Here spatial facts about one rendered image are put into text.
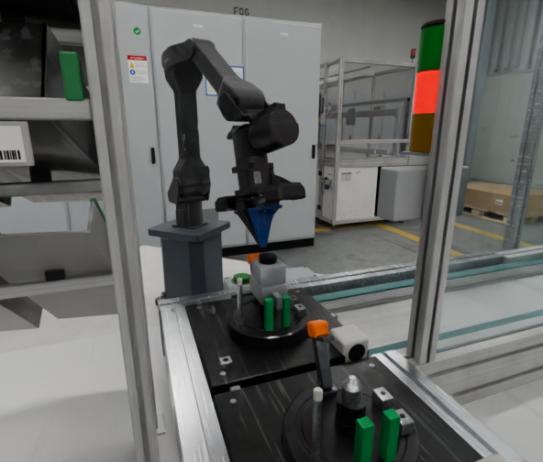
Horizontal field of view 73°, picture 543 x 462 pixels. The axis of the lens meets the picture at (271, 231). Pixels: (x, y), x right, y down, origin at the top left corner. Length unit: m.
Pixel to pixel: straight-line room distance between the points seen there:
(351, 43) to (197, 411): 9.36
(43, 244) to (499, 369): 0.69
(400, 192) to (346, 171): 4.28
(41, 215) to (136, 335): 3.30
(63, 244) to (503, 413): 0.67
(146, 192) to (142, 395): 3.19
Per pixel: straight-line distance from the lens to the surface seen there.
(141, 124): 3.48
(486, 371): 0.72
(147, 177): 3.51
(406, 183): 0.51
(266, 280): 0.57
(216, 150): 3.57
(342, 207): 4.84
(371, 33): 9.95
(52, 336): 0.94
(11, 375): 0.85
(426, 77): 0.53
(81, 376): 0.79
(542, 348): 0.81
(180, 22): 3.62
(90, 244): 0.45
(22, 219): 3.66
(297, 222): 3.97
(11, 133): 0.31
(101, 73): 0.31
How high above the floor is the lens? 1.29
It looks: 16 degrees down
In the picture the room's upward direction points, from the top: straight up
